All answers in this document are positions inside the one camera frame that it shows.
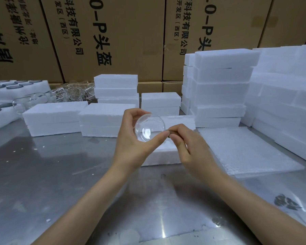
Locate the clear plastic bag black print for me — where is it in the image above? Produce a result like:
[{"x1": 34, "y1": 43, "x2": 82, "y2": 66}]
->
[{"x1": 233, "y1": 173, "x2": 306, "y2": 227}]

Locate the large pile of foam boxes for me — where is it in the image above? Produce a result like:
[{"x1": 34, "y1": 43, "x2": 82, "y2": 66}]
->
[{"x1": 241, "y1": 44, "x2": 306, "y2": 164}]

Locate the plain brown cardboard box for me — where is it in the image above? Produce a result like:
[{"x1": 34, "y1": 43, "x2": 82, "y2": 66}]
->
[
  {"x1": 137, "y1": 81, "x2": 164, "y2": 95},
  {"x1": 163, "y1": 81, "x2": 183, "y2": 94}
]

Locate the white foam wrap sheet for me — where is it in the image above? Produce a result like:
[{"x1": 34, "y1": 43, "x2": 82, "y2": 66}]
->
[{"x1": 197, "y1": 127, "x2": 306, "y2": 179}]

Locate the tall stack of foam boxes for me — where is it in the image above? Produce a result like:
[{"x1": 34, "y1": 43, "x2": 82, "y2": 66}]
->
[{"x1": 181, "y1": 48, "x2": 261, "y2": 128}]

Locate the pile of clear glass lenses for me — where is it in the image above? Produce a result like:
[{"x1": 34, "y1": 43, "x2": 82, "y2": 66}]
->
[{"x1": 12, "y1": 80, "x2": 95, "y2": 115}]

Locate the clear round glass lens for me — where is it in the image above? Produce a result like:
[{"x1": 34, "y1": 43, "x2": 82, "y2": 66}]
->
[{"x1": 135, "y1": 113, "x2": 167, "y2": 143}]

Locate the person's right forearm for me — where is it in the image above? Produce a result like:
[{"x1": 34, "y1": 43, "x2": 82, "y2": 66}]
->
[{"x1": 206, "y1": 173, "x2": 306, "y2": 245}]

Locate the printed brown cardboard box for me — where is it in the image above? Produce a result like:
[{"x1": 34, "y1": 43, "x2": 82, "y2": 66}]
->
[
  {"x1": 163, "y1": 0, "x2": 274, "y2": 82},
  {"x1": 257, "y1": 0, "x2": 306, "y2": 49},
  {"x1": 0, "y1": 0, "x2": 65, "y2": 84},
  {"x1": 39, "y1": 0, "x2": 167, "y2": 83}
]

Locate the white foam tray with holes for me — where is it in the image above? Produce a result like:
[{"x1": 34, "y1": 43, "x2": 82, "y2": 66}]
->
[
  {"x1": 0, "y1": 79, "x2": 51, "y2": 102},
  {"x1": 0, "y1": 99, "x2": 24, "y2": 133}
]

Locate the person's left forearm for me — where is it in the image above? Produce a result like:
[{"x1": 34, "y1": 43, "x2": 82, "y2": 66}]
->
[{"x1": 39, "y1": 158, "x2": 141, "y2": 245}]

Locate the person's right hand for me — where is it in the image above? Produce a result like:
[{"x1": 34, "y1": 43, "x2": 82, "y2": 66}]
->
[{"x1": 165, "y1": 124, "x2": 228, "y2": 183}]

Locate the person's left hand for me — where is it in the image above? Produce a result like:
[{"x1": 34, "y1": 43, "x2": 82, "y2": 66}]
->
[{"x1": 113, "y1": 108, "x2": 170, "y2": 174}]

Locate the stack of white foam boxes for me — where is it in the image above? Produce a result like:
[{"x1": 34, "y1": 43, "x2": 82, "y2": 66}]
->
[
  {"x1": 93, "y1": 74, "x2": 140, "y2": 108},
  {"x1": 79, "y1": 103, "x2": 139, "y2": 138},
  {"x1": 22, "y1": 101, "x2": 89, "y2": 137},
  {"x1": 141, "y1": 92, "x2": 182, "y2": 117}
]

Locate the single white foam box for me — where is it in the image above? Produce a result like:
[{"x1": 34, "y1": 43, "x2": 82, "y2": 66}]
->
[{"x1": 141, "y1": 115, "x2": 196, "y2": 167}]

